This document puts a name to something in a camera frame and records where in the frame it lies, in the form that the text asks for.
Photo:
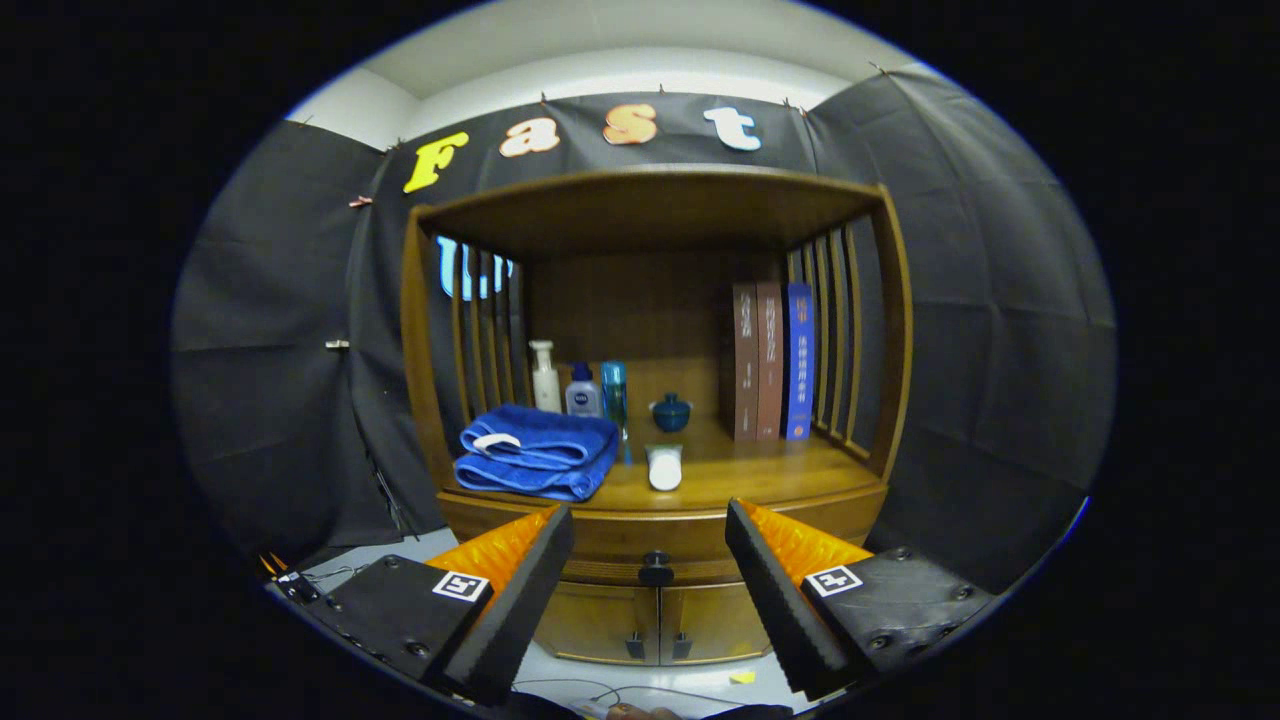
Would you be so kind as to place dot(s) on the blue lidded teacup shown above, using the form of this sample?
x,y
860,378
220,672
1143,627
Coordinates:
x,y
671,415

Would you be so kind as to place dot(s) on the white bottle with blue cap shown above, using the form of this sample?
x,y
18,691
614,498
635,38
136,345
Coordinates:
x,y
584,398

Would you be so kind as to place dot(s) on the wooden cabinet door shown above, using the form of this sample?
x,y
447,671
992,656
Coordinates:
x,y
715,620
590,620

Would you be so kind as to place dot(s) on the white and green tube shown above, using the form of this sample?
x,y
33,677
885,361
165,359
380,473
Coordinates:
x,y
664,470

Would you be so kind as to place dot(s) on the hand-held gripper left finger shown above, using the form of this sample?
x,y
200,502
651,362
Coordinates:
x,y
520,605

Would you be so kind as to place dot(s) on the blue book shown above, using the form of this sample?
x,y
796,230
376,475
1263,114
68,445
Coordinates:
x,y
799,365

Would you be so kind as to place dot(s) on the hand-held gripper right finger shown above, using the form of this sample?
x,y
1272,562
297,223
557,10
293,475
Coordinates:
x,y
775,595

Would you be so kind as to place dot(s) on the dark brown book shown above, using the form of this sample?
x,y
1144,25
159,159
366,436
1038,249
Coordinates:
x,y
744,370

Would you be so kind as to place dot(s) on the wooden cabinet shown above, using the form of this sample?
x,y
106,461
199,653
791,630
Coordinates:
x,y
640,300

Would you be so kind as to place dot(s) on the blue folded towel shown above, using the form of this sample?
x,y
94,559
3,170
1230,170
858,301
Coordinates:
x,y
540,440

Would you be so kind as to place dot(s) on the wooden countertop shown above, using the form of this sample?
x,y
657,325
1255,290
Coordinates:
x,y
760,465

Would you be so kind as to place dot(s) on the teal transparent bottle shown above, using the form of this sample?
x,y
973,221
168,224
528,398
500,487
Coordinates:
x,y
614,395

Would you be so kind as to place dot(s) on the reddish brown book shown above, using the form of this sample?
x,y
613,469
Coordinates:
x,y
769,370

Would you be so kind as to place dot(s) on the white pump bottle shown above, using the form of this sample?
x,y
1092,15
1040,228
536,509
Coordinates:
x,y
546,385

